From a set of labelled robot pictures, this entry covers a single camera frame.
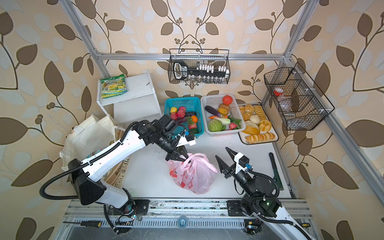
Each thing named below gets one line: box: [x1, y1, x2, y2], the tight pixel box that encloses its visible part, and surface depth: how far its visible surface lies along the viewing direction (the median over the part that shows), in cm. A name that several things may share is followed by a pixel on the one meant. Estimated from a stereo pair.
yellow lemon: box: [170, 107, 178, 113], surface depth 114 cm
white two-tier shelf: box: [96, 71, 162, 124], surface depth 88 cm
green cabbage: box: [208, 119, 226, 132], surface depth 100 cm
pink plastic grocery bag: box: [167, 153, 218, 195], surface depth 68 cm
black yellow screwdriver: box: [63, 221, 102, 227], surface depth 70 cm
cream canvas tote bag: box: [59, 114, 126, 170], surface depth 78 cm
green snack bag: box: [99, 74, 128, 99], surface depth 82 cm
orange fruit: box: [191, 115, 198, 123], surface depth 107 cm
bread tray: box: [238, 102, 279, 145], surface depth 104 cm
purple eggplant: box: [204, 105, 221, 117], surface depth 114 cm
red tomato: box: [222, 95, 233, 105], surface depth 114 cm
